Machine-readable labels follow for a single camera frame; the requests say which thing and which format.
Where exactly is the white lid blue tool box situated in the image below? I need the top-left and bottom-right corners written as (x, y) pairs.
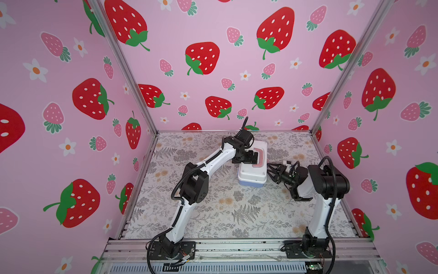
top-left (237, 140), bottom-right (268, 188)

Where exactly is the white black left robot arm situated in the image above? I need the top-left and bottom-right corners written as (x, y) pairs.
top-left (147, 118), bottom-right (258, 274)

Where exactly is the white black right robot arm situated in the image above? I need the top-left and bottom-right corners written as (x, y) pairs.
top-left (267, 156), bottom-right (350, 274)

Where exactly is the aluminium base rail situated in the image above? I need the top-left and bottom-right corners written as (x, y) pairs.
top-left (96, 238), bottom-right (389, 274)

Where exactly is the aluminium corner frame post right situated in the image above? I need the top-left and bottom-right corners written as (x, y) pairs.
top-left (310, 0), bottom-right (395, 137)

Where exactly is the aluminium corner frame post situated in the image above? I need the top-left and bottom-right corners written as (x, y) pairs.
top-left (90, 0), bottom-right (158, 136)
top-left (310, 0), bottom-right (395, 137)

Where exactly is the aluminium corner frame post left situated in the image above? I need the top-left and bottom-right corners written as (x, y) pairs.
top-left (90, 0), bottom-right (158, 136)

